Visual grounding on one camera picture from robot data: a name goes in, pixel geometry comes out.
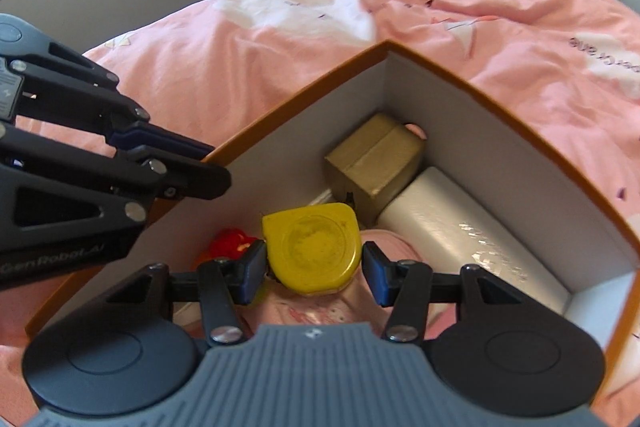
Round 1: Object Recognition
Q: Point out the pink backpack-shaped pouch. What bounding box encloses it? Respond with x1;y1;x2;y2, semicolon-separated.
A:
235;228;468;343

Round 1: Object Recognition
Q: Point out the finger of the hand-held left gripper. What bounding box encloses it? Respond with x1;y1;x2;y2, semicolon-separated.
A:
6;122;232;238
20;38;213;158

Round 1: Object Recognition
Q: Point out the yellow tape measure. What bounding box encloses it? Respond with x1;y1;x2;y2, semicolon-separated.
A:
261;202;362;297

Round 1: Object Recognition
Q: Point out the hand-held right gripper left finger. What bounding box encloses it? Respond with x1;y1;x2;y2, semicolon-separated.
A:
106;239;268;348

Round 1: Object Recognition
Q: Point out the small gold cardboard box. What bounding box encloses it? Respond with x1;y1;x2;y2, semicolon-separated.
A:
324;113;426;228

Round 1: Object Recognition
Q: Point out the pink printed blanket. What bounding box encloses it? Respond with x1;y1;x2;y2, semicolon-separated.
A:
0;0;640;427

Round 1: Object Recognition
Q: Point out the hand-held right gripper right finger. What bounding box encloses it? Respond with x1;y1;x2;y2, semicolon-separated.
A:
361;242;523;343

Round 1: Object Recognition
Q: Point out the orange-rimmed white storage box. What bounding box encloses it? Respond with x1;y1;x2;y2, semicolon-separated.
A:
25;39;640;403

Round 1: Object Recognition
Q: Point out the white glasses case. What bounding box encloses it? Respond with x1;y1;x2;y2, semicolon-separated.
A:
376;166;571;308

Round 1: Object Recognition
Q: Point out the small red toy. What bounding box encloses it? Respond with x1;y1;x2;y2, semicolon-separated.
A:
209;228;256;260

